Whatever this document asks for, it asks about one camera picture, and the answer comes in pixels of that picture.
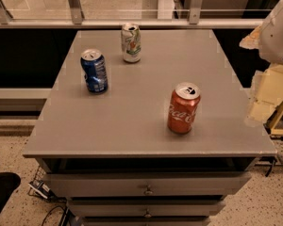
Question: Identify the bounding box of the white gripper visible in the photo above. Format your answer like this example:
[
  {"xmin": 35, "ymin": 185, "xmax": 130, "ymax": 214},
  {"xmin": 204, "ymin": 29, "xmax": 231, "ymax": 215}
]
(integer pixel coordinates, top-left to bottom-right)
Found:
[{"xmin": 239, "ymin": 0, "xmax": 283, "ymax": 127}]

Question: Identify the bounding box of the red Coca-Cola can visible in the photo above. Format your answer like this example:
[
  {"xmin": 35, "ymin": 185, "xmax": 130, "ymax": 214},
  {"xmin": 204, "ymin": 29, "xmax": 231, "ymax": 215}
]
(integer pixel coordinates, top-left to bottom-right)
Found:
[{"xmin": 167, "ymin": 82, "xmax": 201, "ymax": 134}]

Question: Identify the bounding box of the white green soda can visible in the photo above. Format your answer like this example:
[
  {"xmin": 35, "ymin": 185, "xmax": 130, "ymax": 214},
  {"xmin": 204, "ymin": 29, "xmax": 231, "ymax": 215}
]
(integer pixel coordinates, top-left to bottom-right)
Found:
[{"xmin": 121, "ymin": 24, "xmax": 142, "ymax": 63}]

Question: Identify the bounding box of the blue Pepsi can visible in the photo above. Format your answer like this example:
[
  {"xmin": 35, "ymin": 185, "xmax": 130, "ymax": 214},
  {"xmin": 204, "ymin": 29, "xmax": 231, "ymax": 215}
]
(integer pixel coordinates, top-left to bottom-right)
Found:
[{"xmin": 80, "ymin": 49, "xmax": 108, "ymax": 94}]

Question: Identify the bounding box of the grey drawer cabinet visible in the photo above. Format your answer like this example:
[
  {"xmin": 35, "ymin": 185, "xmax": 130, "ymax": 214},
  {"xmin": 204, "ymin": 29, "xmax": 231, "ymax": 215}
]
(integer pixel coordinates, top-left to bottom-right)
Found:
[{"xmin": 25, "ymin": 30, "xmax": 276, "ymax": 226}]

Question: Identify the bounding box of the top grey drawer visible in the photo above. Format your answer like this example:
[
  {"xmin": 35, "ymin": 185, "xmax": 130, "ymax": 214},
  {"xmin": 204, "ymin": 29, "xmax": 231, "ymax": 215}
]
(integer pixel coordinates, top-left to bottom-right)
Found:
[{"xmin": 43, "ymin": 172, "xmax": 251, "ymax": 198}]

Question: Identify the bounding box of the grey drawer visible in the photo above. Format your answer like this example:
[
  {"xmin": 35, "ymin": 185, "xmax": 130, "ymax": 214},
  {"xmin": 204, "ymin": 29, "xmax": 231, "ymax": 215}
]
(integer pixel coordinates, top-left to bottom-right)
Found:
[
  {"xmin": 43, "ymin": 172, "xmax": 251, "ymax": 198},
  {"xmin": 83, "ymin": 218, "xmax": 210, "ymax": 226},
  {"xmin": 68, "ymin": 200, "xmax": 225, "ymax": 218}
]

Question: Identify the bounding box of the middle grey drawer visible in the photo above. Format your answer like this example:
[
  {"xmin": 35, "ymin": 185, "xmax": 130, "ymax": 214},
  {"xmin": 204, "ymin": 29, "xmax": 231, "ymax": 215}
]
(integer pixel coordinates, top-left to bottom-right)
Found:
[{"xmin": 68, "ymin": 200, "xmax": 225, "ymax": 218}]

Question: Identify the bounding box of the bottom grey drawer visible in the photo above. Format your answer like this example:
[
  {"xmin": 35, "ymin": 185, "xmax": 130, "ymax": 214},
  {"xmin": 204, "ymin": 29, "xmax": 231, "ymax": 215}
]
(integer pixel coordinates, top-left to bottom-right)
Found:
[{"xmin": 83, "ymin": 218, "xmax": 210, "ymax": 226}]

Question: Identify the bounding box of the metal glass railing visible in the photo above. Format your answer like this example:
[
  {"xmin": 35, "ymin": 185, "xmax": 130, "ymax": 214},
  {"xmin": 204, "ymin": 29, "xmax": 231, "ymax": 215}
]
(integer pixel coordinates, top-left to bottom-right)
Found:
[{"xmin": 0, "ymin": 0, "xmax": 279, "ymax": 28}]

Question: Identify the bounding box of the yellow metal frame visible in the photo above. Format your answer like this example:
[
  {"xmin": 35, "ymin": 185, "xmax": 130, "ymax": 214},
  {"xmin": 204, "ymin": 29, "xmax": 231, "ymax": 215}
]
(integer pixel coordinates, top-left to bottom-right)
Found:
[{"xmin": 268, "ymin": 102, "xmax": 283, "ymax": 136}]

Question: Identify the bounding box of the black floor cable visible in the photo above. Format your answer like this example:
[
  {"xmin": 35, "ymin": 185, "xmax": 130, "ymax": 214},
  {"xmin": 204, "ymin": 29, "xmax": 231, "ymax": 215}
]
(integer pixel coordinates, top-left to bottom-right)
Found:
[{"xmin": 41, "ymin": 204, "xmax": 74, "ymax": 226}]

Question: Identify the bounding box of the wire basket with items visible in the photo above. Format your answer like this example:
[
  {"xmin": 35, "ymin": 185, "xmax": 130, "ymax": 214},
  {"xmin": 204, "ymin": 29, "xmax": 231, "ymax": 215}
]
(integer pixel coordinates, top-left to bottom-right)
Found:
[{"xmin": 28, "ymin": 167, "xmax": 55, "ymax": 202}]

